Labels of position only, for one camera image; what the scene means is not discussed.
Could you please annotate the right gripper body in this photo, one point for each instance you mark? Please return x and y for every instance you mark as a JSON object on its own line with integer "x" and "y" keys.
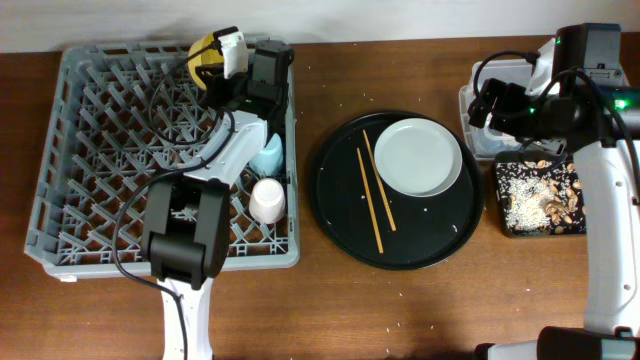
{"x": 514, "y": 113}

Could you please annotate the yellow bowl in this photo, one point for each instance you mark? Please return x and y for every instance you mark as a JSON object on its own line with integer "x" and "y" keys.
{"x": 209, "y": 57}

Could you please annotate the black rectangular tray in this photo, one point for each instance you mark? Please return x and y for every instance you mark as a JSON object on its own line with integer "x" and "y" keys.
{"x": 540, "y": 200}

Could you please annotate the white round plate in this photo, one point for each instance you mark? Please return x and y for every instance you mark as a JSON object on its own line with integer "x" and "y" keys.
{"x": 418, "y": 157}

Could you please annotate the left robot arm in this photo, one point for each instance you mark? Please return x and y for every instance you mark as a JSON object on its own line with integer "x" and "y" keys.
{"x": 187, "y": 216}

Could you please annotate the white paper cup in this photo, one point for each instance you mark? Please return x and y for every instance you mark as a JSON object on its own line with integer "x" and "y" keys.
{"x": 267, "y": 201}

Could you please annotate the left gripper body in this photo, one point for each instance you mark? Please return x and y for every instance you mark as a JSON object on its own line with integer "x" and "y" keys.
{"x": 223, "y": 90}

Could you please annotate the round black tray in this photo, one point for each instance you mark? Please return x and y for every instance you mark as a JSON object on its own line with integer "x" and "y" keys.
{"x": 429, "y": 229}

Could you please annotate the wooden chopstick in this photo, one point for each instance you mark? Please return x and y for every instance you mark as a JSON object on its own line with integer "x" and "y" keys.
{"x": 379, "y": 182}
{"x": 369, "y": 202}

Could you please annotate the clear plastic waste bin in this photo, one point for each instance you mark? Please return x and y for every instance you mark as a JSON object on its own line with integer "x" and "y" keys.
{"x": 485, "y": 143}

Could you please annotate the grey dishwasher rack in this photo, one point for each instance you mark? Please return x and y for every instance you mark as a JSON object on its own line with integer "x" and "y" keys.
{"x": 121, "y": 111}

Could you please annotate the light blue plastic cup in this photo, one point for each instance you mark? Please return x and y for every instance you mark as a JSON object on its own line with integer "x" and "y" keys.
{"x": 270, "y": 160}

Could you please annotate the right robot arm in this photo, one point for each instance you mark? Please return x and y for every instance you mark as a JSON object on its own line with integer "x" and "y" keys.
{"x": 577, "y": 93}

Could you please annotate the food scraps pile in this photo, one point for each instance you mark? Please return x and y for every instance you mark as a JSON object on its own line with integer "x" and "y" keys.
{"x": 540, "y": 197}

